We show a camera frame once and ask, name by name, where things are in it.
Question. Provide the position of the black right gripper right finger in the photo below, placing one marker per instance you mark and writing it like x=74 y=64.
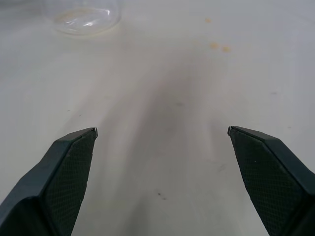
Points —
x=273 y=182

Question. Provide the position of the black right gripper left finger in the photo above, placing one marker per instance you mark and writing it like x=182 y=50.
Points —
x=49 y=186

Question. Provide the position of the clear glass container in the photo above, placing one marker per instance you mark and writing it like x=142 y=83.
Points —
x=85 y=18

